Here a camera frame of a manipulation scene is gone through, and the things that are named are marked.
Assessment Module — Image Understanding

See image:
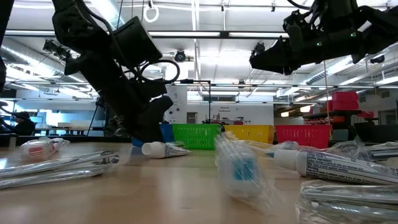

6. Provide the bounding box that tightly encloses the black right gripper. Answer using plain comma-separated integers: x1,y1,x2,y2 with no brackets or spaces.
249,9,368,76

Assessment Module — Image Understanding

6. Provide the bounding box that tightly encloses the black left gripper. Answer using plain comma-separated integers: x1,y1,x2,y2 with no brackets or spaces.
63,46,175,144

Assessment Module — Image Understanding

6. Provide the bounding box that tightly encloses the white blue toothpaste tube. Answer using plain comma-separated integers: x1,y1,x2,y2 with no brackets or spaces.
273,148,398,186
141,141,193,159

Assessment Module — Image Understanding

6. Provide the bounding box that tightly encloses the pale toothbrush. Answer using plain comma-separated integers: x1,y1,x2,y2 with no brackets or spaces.
331,136,398,162

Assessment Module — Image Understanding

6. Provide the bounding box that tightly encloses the blue plastic basket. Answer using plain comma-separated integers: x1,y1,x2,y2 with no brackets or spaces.
131,123,175,147

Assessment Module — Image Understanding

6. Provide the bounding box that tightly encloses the green plastic basket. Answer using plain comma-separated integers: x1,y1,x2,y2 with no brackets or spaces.
172,123,222,151

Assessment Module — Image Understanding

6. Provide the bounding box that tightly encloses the black tripod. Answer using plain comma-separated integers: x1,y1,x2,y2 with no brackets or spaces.
86,96,108,137

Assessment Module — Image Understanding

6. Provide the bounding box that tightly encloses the thin wooden stick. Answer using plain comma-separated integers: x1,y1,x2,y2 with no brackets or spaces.
323,60,331,125

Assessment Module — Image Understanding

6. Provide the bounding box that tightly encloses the dark storage shelf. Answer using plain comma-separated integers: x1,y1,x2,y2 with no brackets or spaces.
303,109,379,125

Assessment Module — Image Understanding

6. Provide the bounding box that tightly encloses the yellow plastic basket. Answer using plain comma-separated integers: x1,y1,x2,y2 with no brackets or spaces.
223,124,275,144

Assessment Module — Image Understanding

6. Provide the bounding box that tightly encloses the red storage bin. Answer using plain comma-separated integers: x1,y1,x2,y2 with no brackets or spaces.
331,91,360,102
325,100,361,111

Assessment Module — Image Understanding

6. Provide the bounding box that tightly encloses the red plastic basket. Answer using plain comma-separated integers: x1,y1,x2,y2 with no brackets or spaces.
275,124,333,149

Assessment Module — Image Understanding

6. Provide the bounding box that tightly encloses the white background table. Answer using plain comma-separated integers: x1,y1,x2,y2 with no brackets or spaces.
35,119,105,131

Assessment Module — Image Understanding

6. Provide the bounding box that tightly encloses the wrapped blue white toothbrush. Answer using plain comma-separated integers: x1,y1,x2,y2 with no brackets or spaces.
214,133,274,212

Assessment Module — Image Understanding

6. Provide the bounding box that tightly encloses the wrapped red white toothbrush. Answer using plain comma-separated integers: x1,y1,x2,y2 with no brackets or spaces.
19,136,71,162

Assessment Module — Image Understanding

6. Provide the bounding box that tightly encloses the person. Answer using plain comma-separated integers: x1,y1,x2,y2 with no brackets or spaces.
0,110,37,137

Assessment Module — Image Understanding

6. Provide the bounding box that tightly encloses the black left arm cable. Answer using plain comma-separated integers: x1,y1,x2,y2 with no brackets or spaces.
139,58,182,85

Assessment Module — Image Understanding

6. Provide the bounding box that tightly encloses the black metal stand frame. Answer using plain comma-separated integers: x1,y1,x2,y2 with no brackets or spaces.
174,79,213,124

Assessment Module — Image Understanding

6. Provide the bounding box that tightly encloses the black ceiling camera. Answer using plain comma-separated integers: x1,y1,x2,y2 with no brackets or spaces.
174,49,187,63

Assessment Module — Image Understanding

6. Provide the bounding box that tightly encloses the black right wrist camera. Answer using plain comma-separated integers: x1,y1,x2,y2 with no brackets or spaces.
309,0,360,22

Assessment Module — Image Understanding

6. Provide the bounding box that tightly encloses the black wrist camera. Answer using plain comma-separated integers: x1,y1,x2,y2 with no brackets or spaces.
111,16,163,68
309,0,360,22

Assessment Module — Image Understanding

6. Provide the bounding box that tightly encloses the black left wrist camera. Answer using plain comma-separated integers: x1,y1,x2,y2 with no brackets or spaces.
111,16,163,68

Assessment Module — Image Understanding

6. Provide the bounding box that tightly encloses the white hanging ring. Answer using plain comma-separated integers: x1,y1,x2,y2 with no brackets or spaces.
143,5,160,23

